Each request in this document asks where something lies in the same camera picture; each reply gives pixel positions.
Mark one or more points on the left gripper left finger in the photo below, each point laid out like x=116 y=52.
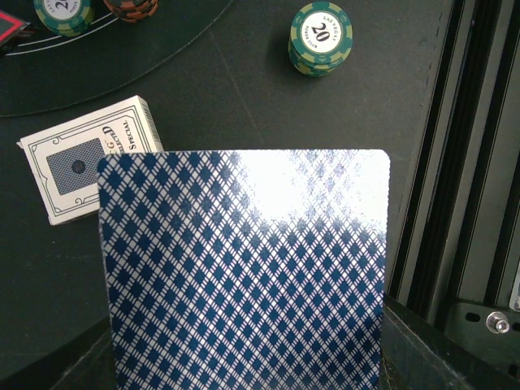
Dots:
x=87 y=362

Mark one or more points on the blue patterned card deck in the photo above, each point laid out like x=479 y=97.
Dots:
x=245 y=269

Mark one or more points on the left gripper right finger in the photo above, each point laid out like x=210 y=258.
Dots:
x=417 y=356

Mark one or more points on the brown chip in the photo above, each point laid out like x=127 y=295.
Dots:
x=132 y=11

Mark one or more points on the green poker chip stack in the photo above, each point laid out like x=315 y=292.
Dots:
x=321 y=38

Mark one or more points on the white playing card box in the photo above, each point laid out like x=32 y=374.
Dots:
x=64 y=159

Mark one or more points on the red triangular all-in marker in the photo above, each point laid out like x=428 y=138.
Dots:
x=11 y=27

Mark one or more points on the round black poker mat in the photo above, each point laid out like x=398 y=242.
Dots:
x=49 y=72

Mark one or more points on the black aluminium mounting rail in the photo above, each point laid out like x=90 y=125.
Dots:
x=457 y=260

